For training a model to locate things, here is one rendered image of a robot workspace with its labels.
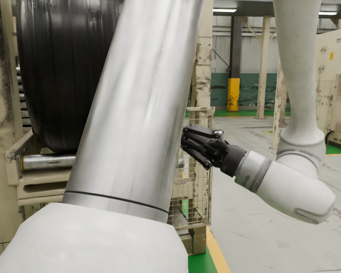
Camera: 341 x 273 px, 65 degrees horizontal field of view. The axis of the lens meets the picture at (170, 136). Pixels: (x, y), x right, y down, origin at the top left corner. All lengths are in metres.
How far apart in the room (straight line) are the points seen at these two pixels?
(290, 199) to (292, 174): 0.05
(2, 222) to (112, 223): 0.86
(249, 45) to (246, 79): 1.24
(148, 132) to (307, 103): 0.48
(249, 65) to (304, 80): 10.44
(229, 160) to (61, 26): 0.50
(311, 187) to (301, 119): 0.17
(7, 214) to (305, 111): 0.92
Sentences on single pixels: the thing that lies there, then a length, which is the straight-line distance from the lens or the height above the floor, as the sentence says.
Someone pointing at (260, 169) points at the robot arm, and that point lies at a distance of 0.64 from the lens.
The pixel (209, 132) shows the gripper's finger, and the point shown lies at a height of 1.01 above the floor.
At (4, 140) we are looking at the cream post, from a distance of 0.96.
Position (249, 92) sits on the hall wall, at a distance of 10.97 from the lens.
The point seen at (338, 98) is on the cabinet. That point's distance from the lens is 5.40.
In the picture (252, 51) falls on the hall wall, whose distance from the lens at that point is 11.09.
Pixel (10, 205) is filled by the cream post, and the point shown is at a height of 0.75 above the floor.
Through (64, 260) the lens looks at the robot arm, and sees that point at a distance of 0.20.
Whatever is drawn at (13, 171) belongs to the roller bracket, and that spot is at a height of 0.89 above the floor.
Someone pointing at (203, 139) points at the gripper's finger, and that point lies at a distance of 0.69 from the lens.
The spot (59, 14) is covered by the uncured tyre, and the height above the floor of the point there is 1.29.
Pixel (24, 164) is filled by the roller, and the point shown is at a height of 0.90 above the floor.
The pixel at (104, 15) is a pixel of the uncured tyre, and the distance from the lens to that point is 0.73.
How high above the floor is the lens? 1.14
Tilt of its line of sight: 12 degrees down
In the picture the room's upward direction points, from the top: straight up
